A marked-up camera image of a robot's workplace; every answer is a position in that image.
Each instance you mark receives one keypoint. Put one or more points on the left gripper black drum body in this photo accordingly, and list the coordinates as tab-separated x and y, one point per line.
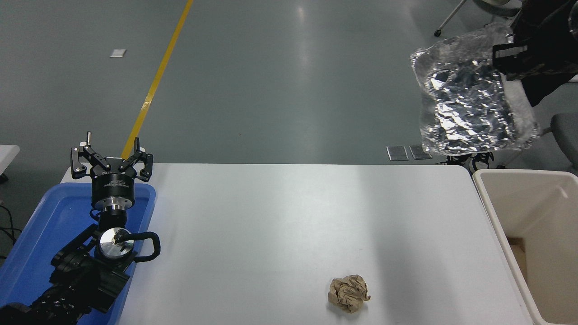
114	188

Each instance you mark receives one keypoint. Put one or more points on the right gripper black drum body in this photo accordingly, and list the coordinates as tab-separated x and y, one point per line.
526	61

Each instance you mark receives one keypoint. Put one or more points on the silver foil plate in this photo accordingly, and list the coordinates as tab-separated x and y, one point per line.
469	99

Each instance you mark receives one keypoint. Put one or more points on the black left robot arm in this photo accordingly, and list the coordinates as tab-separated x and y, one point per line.
70	280

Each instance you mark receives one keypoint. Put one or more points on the silver floor plate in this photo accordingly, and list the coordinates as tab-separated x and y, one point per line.
398	153
417	153

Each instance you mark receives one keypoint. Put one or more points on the large pale dustbin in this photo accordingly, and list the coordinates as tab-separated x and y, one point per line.
542	225

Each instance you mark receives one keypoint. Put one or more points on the person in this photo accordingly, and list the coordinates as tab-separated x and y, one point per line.
542	13

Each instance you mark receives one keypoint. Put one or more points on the white-legged wheeled office chair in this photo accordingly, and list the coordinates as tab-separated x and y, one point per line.
451	18

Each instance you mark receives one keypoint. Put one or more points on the grey padded chair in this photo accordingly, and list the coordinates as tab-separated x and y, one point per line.
566	131

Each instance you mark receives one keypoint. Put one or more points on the blue plastic tray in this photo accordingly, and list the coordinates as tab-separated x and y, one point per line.
43	230

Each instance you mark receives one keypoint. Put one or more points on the white side table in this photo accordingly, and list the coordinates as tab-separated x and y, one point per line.
6	158

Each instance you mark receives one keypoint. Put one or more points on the small white floor label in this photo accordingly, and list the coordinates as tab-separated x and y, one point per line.
118	53

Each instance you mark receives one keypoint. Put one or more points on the crumpled tan paper ball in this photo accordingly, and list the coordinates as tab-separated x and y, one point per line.
348	293

